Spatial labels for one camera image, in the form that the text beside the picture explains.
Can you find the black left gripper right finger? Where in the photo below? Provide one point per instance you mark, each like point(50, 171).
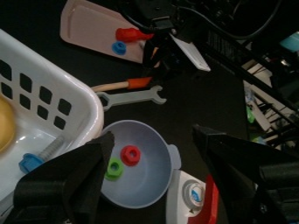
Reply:
point(248, 175)

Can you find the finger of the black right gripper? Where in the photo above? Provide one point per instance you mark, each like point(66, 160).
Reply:
point(149, 54)
point(169, 58)

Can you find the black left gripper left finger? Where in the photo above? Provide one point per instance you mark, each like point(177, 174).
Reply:
point(57, 180)

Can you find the white flat plastic piece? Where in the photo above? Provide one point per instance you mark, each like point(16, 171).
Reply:
point(192, 54)

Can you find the blue toy nut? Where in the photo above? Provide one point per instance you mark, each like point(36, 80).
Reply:
point(118, 47)

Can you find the red toy bolt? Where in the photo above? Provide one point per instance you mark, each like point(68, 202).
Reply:
point(129, 34)

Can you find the grey bolt with blue head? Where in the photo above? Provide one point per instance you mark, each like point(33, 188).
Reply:
point(34, 159)

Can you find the beige tool with orange collar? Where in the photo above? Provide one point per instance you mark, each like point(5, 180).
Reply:
point(116, 85)

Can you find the green toy nut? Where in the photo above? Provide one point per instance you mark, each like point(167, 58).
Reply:
point(113, 168)

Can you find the grey toy wrench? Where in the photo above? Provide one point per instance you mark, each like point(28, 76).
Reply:
point(132, 98)

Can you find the pink cutting board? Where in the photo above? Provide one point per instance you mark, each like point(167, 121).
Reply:
point(90, 26)

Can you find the white and red toy appliance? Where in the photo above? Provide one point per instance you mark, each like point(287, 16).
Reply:
point(187, 198)

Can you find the red toy nut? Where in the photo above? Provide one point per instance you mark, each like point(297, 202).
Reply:
point(130, 155)

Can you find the green plastic item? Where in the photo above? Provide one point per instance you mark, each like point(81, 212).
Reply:
point(249, 114)

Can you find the yellow round toy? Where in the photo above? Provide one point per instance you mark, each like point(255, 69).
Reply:
point(5, 125)

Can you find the light blue toy pan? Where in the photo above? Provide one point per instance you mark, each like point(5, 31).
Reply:
point(149, 175)

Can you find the white plastic basket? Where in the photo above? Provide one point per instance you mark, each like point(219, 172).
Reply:
point(50, 78)

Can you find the teal container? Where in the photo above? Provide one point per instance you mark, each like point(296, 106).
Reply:
point(291, 41)

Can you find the black frame rail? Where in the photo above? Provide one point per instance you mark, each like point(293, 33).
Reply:
point(248, 67)

